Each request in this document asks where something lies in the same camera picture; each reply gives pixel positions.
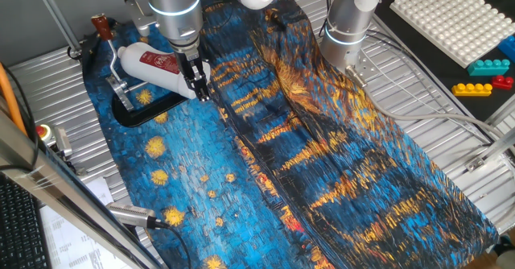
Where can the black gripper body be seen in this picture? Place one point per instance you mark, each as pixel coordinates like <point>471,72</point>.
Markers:
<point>189,61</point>

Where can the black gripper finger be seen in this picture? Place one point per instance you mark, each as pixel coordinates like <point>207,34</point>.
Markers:
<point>190,84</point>
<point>202,92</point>

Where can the black clamp with silver ratchet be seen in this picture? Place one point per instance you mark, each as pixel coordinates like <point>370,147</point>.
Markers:
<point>138,118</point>

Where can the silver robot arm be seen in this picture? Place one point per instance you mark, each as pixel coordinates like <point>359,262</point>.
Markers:
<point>177,15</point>

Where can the white bottle with red label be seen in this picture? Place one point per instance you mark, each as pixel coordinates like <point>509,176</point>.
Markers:
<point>141,72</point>

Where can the blue and yellow painted cloth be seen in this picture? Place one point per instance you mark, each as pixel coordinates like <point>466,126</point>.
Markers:
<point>281,180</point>

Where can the thin aluminium pole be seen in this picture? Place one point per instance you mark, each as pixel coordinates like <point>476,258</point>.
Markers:
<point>56,17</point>

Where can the orange tube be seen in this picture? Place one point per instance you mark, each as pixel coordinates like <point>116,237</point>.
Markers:
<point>10,100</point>

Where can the printed paper sheet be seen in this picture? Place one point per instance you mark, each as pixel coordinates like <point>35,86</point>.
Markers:
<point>72,245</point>

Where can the black keyboard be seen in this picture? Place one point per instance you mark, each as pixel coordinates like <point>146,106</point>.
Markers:
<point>20,228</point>

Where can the black table mat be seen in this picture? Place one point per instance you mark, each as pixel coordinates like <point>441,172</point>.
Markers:
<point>434,71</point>

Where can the white studded building baseplate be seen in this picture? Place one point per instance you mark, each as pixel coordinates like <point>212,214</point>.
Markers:
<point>450,19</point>

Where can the yellow building brick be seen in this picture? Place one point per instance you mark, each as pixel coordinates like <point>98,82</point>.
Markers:
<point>471,89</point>

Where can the teal building brick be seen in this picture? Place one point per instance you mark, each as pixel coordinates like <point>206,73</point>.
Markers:
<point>487,67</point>

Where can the red building brick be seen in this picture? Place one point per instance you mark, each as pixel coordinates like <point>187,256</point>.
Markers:
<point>503,83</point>

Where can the blue building brick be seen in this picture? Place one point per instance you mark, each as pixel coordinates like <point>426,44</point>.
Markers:
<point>507,48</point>

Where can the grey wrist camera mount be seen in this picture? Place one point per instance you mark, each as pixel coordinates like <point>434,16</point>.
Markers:
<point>138,17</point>

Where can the silver depth camera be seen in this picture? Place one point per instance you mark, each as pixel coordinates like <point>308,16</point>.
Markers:
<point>128,214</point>

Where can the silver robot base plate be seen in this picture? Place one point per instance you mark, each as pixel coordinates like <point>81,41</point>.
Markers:
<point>366,67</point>

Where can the aluminium frame beam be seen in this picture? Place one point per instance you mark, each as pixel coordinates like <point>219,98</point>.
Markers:
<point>60,192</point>

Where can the aluminium corner bracket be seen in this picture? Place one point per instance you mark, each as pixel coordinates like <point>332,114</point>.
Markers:
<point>493,150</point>

